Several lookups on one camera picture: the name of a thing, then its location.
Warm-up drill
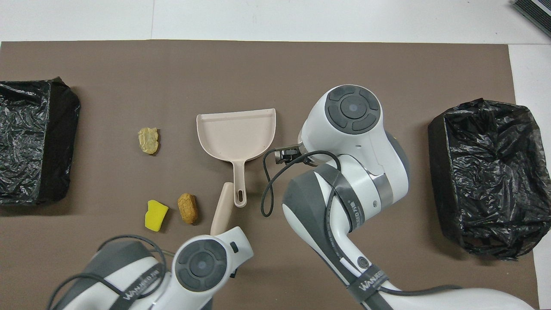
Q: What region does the beige plastic dustpan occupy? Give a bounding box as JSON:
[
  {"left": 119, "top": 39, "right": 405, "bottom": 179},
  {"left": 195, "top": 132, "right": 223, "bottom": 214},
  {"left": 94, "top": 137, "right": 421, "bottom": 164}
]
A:
[{"left": 196, "top": 108, "right": 276, "bottom": 208}]

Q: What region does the beige hand brush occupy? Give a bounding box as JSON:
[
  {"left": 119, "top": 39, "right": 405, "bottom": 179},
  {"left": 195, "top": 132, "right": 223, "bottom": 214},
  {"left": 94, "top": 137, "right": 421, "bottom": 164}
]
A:
[{"left": 210, "top": 182, "right": 234, "bottom": 236}]

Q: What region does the brown potato-shaped nugget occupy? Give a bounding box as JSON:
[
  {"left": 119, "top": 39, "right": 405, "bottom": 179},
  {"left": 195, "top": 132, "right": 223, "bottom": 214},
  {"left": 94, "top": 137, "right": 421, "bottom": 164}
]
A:
[{"left": 177, "top": 193, "right": 199, "bottom": 225}]

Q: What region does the beige foam chunk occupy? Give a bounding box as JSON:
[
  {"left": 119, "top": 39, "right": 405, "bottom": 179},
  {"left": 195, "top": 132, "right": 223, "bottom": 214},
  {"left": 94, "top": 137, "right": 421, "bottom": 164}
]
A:
[{"left": 137, "top": 127, "right": 160, "bottom": 155}]

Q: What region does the yellow sponge piece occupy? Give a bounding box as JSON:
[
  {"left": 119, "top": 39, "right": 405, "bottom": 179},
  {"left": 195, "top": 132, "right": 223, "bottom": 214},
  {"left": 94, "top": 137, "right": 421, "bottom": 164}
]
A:
[{"left": 145, "top": 200, "right": 169, "bottom": 232}]

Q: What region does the open bin with black bag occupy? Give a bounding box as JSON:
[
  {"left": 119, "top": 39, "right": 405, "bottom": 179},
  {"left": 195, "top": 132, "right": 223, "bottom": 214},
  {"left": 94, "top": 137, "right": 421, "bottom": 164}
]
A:
[{"left": 427, "top": 98, "right": 551, "bottom": 260}]

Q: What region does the bin wrapped in black bag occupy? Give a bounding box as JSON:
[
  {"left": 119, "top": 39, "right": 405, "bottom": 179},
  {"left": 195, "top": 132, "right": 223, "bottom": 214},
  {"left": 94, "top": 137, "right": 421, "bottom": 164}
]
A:
[{"left": 0, "top": 77, "right": 81, "bottom": 205}]

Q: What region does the brown table mat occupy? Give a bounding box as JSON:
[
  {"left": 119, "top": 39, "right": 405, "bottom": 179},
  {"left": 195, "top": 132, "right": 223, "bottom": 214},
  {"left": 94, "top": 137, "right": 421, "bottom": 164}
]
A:
[{"left": 0, "top": 40, "right": 539, "bottom": 310}]

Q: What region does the dark grey ribbed device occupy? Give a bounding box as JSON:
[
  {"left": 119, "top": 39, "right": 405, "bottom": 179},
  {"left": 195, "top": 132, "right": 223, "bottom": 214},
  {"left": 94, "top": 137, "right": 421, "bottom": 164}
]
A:
[{"left": 511, "top": 0, "right": 551, "bottom": 39}]

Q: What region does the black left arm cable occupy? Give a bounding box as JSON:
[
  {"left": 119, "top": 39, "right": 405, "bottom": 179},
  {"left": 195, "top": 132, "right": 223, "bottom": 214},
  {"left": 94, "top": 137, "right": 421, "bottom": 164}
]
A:
[{"left": 46, "top": 235, "right": 167, "bottom": 310}]

